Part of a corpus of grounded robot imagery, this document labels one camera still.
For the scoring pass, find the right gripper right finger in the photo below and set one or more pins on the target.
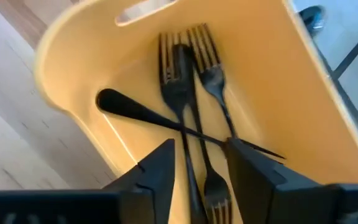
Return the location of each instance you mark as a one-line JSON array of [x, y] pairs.
[[259, 193]]

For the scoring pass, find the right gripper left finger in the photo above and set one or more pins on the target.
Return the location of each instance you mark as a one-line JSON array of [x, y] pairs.
[[157, 174]]

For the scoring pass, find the all-metal silver fork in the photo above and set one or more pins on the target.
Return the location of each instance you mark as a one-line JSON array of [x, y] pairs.
[[216, 186]]

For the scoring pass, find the silver utensil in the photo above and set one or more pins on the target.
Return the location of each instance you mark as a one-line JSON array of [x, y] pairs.
[[174, 93]]

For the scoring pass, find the yellow plastic bin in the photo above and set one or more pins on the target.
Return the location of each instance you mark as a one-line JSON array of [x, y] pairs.
[[259, 77]]

